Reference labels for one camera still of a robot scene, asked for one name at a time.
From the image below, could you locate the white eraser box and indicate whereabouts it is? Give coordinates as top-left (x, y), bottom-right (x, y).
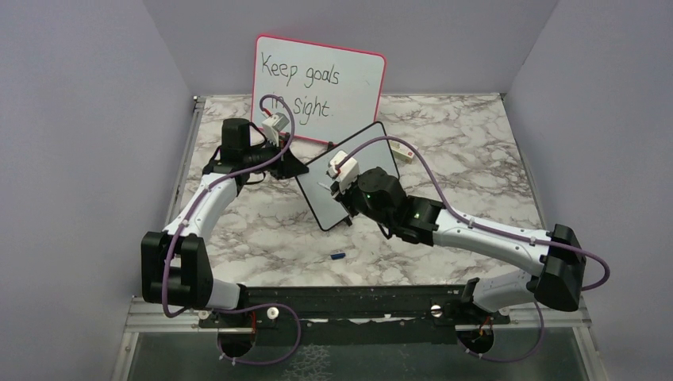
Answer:
top-left (389, 140), bottom-right (415, 164)

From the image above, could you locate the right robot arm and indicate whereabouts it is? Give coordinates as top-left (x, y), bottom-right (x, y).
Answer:
top-left (327, 167), bottom-right (586, 323)

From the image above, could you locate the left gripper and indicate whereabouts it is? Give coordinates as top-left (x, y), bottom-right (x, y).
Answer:
top-left (243, 135), bottom-right (309, 179)

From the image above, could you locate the pink framed whiteboard with writing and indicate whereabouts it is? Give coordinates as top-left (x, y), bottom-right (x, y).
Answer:
top-left (251, 35), bottom-right (386, 144)

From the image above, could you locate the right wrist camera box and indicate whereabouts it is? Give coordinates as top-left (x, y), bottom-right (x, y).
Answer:
top-left (326, 151), bottom-right (360, 191)

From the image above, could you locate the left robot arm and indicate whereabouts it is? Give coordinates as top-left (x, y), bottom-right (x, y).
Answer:
top-left (140, 113), bottom-right (309, 326)

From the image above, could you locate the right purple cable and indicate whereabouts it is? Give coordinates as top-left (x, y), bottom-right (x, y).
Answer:
top-left (336, 135), bottom-right (612, 364)

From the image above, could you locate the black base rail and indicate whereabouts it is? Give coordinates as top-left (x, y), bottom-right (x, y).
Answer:
top-left (198, 285), bottom-right (510, 346)

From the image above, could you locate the black framed small whiteboard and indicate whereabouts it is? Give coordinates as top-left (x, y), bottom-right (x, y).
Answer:
top-left (294, 121), bottom-right (402, 233)

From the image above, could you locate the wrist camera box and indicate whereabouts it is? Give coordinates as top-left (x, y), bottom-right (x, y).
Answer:
top-left (326, 151), bottom-right (360, 191)
top-left (262, 113), bottom-right (290, 147)

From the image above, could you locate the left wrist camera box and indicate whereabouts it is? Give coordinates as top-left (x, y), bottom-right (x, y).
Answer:
top-left (262, 113), bottom-right (290, 147)

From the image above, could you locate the whiteboard marker pen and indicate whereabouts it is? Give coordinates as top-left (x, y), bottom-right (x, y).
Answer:
top-left (317, 182), bottom-right (332, 193)

